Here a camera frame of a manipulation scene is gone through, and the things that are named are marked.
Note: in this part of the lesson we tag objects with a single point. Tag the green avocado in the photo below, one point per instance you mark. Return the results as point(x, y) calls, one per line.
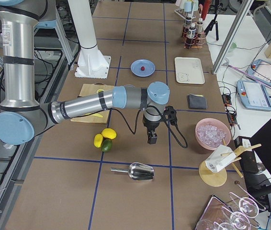
point(106, 145)

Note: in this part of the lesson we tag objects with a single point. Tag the steel scoop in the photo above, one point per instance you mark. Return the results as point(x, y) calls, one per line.
point(137, 171)

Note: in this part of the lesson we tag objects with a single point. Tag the bottle with white cap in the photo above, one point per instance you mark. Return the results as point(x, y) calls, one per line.
point(187, 25)
point(199, 25)
point(191, 31)

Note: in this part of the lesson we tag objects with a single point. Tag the black tripod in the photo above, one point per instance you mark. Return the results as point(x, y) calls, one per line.
point(214, 22)

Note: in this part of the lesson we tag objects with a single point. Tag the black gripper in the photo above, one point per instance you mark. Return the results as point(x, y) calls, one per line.
point(149, 126)

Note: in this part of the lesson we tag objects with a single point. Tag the blue teach pendant near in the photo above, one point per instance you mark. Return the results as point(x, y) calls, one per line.
point(253, 95)

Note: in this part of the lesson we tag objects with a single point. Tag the cream bear tray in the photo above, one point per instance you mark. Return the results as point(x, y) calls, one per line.
point(188, 70)

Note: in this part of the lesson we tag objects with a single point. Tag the wooden cutting board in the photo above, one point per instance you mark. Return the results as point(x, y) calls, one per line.
point(88, 89)

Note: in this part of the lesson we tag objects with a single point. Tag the white wire cup rack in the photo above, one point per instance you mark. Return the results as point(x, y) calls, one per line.
point(186, 8)

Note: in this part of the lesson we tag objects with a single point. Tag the black monitor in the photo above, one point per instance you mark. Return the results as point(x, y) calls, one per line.
point(269, 153)

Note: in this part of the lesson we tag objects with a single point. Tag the bottle with white cap lower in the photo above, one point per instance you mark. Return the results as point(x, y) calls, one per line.
point(191, 31)

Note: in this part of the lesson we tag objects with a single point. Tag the mint green bowl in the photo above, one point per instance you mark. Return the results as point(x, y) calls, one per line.
point(232, 47)

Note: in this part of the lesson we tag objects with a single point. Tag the yellow plastic knife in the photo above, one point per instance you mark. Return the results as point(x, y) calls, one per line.
point(96, 115)

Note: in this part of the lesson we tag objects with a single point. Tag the wine glass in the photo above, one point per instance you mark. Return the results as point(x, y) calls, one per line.
point(247, 205)

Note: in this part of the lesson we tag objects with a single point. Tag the yellow lemon oblong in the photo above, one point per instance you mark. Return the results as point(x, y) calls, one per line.
point(98, 139)

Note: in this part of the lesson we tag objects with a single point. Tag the grey yellow folded cloth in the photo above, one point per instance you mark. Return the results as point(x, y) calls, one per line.
point(196, 102)

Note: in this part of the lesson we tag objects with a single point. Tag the bottle with white cap right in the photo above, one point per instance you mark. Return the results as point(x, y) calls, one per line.
point(199, 25)

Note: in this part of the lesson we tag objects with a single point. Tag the blue teach pendant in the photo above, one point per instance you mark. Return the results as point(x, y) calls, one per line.
point(253, 95)
point(261, 70)

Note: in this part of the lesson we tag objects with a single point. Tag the pink bowl with ice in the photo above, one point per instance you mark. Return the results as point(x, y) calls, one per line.
point(211, 133)

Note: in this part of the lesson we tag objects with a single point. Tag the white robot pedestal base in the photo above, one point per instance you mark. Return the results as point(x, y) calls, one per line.
point(91, 62)

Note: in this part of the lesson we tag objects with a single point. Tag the bottle with white cap left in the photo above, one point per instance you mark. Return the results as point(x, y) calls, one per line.
point(187, 25)

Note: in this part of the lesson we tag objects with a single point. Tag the copper wire bottle rack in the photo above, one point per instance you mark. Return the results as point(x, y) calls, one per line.
point(197, 41)

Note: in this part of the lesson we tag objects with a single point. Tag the yellow lemon round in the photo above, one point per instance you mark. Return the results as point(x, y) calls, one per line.
point(109, 133)

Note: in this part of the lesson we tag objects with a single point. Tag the blue plate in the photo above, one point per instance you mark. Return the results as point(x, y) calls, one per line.
point(149, 68)

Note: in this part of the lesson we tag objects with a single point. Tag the aluminium frame post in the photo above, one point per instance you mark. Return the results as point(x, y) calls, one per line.
point(245, 7)

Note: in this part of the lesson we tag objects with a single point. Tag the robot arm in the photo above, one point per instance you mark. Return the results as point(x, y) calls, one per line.
point(22, 117)

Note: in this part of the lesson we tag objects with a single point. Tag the blue teach pendant far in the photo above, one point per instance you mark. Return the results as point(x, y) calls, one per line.
point(261, 70)

